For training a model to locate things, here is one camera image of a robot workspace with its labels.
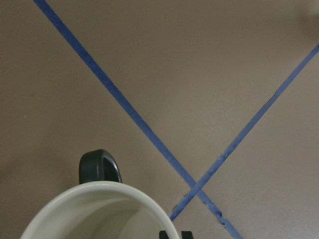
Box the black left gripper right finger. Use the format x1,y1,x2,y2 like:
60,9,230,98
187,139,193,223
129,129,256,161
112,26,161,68
181,231,193,239

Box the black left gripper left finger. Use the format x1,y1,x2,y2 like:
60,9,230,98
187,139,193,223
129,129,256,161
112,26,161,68
159,231,169,239

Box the white mug black handle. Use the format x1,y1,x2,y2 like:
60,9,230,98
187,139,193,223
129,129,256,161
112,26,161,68
22,149,180,239

